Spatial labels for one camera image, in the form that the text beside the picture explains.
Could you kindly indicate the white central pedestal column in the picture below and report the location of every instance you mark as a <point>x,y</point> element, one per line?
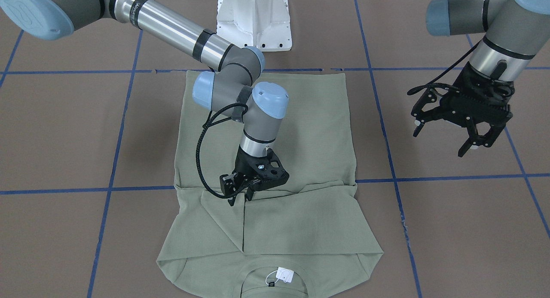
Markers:
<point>264,24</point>

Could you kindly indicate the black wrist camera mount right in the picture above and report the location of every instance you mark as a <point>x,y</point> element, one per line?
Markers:
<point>268,168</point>

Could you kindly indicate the white shirt hang tag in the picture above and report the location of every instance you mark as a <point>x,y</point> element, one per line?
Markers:
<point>285,275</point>

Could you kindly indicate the olive green long-sleeve shirt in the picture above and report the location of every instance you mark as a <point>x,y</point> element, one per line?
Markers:
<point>313,224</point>

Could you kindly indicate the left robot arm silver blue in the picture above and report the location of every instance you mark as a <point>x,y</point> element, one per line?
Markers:
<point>514,32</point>

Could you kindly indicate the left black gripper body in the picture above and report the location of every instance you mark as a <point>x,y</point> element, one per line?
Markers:
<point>465,84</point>

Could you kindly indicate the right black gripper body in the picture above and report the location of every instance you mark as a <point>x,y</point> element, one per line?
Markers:
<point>242,168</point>

